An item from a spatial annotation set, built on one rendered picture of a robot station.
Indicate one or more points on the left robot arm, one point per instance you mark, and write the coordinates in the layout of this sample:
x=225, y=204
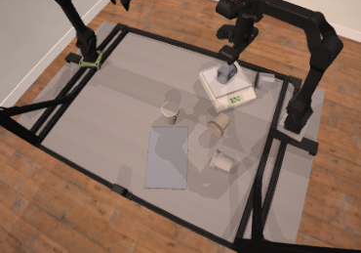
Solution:
x=84, y=36

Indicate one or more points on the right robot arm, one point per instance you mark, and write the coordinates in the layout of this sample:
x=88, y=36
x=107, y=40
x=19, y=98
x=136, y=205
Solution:
x=323, y=52

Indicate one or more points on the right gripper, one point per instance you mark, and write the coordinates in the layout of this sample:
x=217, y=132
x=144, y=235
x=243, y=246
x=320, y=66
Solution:
x=240, y=40

